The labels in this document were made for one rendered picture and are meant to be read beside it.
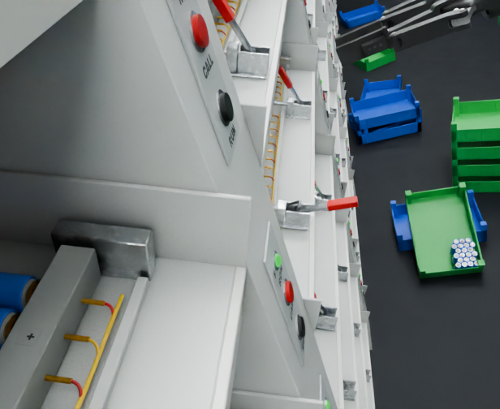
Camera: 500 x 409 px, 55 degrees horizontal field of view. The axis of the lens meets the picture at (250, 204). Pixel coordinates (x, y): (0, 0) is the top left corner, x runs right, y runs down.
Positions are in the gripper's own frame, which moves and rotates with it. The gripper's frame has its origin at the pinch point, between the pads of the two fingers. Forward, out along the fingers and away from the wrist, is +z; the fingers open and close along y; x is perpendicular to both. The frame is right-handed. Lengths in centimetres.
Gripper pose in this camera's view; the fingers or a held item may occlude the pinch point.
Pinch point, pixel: (359, 43)
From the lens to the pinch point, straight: 75.7
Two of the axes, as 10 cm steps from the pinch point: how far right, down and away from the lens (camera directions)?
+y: 1.0, -6.3, 7.7
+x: -4.4, -7.2, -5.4
